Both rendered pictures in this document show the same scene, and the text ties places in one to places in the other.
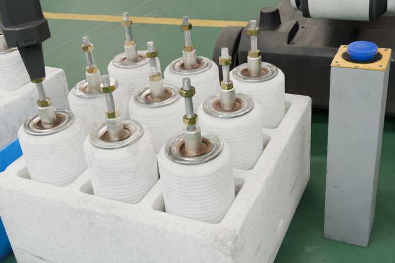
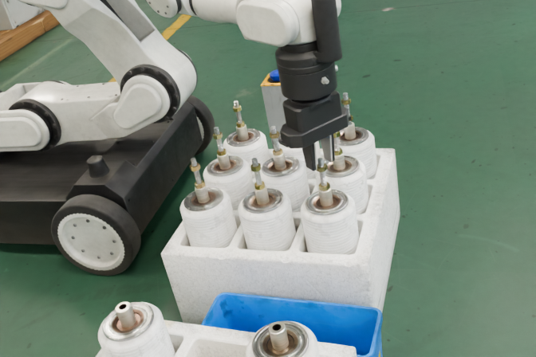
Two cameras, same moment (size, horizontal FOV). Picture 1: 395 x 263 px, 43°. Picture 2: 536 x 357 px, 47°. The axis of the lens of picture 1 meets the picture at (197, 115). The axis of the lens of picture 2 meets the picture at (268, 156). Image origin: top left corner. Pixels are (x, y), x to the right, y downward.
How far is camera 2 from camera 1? 1.39 m
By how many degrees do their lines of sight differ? 81
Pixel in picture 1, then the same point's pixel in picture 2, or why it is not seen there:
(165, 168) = (369, 144)
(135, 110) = (299, 173)
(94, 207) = (380, 198)
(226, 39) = (102, 203)
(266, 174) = not seen: hidden behind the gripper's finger
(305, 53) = (149, 161)
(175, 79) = (245, 170)
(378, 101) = not seen: hidden behind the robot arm
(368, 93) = not seen: hidden behind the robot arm
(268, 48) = (132, 178)
